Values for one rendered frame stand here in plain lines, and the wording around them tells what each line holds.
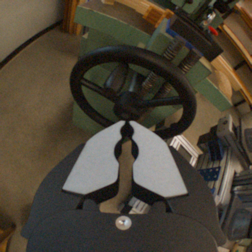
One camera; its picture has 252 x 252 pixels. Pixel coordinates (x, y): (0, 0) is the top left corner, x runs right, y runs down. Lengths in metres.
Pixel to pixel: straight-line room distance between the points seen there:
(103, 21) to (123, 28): 0.06
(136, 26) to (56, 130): 0.94
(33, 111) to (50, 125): 0.21
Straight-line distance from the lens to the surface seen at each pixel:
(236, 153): 0.92
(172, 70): 0.19
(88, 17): 0.42
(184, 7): 0.46
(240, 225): 0.62
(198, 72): 0.30
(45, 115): 1.17
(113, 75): 0.17
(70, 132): 1.09
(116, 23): 0.39
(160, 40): 0.27
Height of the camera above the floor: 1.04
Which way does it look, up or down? 61 degrees down
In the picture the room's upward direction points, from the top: 48 degrees clockwise
